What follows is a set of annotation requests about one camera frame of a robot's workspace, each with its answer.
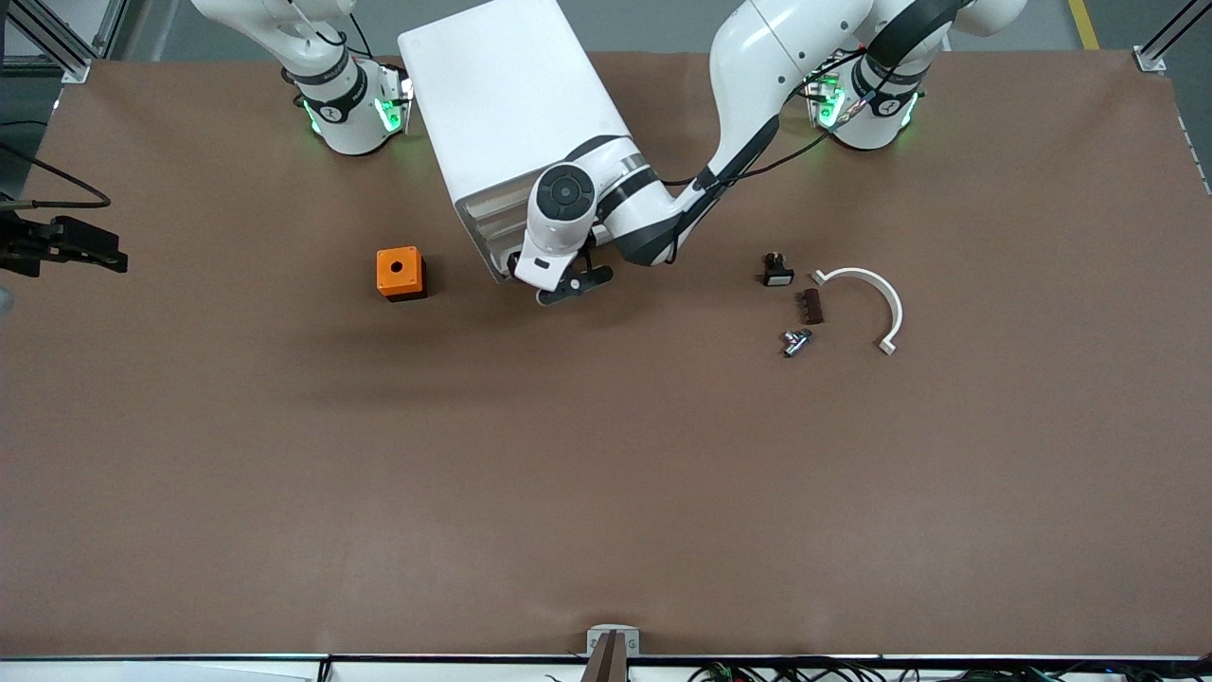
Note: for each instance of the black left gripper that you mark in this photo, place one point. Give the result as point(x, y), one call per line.
point(511, 262)

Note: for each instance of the white drawer cabinet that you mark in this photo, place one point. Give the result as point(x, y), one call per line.
point(492, 95)

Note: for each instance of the large table cover mat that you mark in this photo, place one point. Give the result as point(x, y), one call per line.
point(606, 511)

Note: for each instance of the brown bar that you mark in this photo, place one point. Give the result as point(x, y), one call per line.
point(606, 668)

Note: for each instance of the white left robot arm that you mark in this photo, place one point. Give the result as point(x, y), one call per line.
point(776, 57)

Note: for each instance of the grey metal bracket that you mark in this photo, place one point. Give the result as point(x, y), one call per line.
point(599, 639)

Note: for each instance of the orange button box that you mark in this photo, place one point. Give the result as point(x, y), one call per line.
point(398, 270)

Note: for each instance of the white drawer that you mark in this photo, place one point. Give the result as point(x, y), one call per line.
point(497, 224)
point(492, 204)
point(502, 242)
point(502, 265)

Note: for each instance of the dark brown cylinder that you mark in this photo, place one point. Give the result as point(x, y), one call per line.
point(813, 308)

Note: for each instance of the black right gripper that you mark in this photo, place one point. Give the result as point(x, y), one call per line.
point(26, 248)

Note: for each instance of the chrome valve fitting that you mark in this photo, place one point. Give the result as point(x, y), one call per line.
point(795, 343)

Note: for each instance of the white rectangular push button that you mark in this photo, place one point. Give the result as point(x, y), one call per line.
point(778, 277)

